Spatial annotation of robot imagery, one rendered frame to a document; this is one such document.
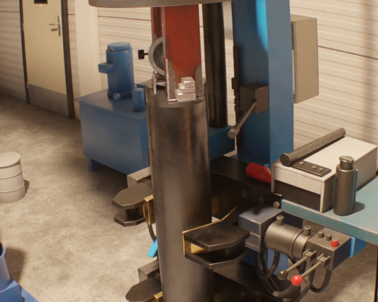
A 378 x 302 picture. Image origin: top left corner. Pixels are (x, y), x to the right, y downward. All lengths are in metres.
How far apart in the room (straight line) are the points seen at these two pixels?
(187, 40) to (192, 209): 0.65
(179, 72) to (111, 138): 2.98
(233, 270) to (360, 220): 0.77
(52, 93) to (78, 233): 2.94
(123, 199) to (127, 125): 2.27
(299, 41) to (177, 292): 1.25
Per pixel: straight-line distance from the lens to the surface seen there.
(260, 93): 2.34
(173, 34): 1.86
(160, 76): 2.11
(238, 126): 2.02
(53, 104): 6.96
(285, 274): 1.91
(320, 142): 2.28
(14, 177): 4.81
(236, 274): 2.59
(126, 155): 4.74
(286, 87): 2.46
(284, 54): 2.42
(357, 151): 2.29
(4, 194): 4.86
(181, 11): 1.85
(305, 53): 2.86
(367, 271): 3.73
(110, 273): 3.78
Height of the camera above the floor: 2.03
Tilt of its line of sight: 22 degrees down
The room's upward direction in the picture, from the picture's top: 3 degrees counter-clockwise
